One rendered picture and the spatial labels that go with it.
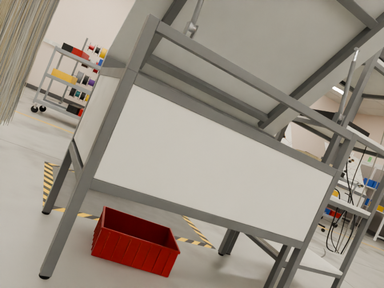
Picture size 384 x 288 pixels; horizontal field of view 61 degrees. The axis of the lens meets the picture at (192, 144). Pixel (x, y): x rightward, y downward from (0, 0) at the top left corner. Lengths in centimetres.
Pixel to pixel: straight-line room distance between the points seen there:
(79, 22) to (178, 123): 783
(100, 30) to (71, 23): 70
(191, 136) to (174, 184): 20
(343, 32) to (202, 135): 94
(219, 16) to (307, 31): 44
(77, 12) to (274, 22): 759
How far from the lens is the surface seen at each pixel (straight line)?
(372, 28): 187
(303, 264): 214
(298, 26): 175
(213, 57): 127
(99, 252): 159
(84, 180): 120
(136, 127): 119
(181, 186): 131
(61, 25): 897
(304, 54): 186
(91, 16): 898
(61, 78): 511
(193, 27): 125
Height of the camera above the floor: 70
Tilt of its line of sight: 3 degrees down
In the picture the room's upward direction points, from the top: 24 degrees clockwise
